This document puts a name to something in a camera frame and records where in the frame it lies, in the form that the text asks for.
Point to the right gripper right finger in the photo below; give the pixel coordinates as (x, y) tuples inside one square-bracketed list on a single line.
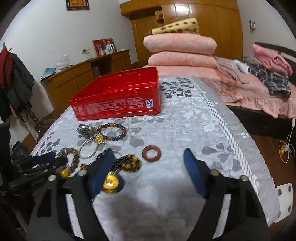
[(245, 219)]

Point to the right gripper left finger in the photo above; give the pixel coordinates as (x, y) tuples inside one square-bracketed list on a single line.
[(50, 219)]

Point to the silver bangle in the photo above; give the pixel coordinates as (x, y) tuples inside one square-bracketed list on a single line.
[(88, 149)]

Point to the dark bead necklace yellow pendant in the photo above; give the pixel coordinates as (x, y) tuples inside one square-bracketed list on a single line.
[(124, 166)]

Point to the silver metal watch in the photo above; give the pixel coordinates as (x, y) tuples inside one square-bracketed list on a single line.
[(86, 131)]

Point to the wooden coat rack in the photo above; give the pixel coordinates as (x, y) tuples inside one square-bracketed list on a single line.
[(34, 120)]

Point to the dark jacket on rack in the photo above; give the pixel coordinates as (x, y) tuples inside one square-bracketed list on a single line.
[(19, 85)]

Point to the grey floral bedspread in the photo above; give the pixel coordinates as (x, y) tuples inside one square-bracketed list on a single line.
[(159, 202)]

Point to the wooden sideboard cabinet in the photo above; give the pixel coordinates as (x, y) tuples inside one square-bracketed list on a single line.
[(60, 87)]

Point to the white plastic bag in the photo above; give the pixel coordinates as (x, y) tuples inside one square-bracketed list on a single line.
[(62, 63)]

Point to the red jacket on rack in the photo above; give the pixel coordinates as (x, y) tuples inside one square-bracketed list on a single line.
[(6, 66)]

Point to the red tin box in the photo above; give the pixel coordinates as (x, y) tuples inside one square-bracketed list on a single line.
[(123, 94)]

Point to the plaid folded shirt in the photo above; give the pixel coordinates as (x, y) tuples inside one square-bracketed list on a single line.
[(276, 85)]

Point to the red photo frames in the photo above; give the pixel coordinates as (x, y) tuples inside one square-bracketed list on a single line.
[(100, 45)]

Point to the blue white kettle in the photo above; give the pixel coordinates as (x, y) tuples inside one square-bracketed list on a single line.
[(109, 48)]

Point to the pink folded clothes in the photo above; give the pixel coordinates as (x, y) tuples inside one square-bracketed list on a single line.
[(272, 61)]

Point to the dark wooden headboard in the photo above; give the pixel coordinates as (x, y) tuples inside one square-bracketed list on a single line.
[(288, 54)]

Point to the lower pink folded quilt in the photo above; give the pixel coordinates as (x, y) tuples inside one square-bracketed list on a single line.
[(168, 58)]

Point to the pink folded quilt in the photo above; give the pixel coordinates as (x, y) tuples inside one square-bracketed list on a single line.
[(168, 58), (180, 42)]

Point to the upper pink folded quilt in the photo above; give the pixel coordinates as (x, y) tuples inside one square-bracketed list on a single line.
[(180, 42)]

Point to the wooden wardrobe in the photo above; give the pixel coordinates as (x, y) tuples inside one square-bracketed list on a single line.
[(217, 19)]

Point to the yellow brown spotted blanket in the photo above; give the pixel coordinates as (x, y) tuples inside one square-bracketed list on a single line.
[(183, 26)]

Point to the framed red wall picture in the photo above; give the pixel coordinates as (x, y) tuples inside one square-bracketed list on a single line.
[(75, 5)]

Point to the wall light switch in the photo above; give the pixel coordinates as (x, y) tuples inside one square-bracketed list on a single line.
[(252, 25)]

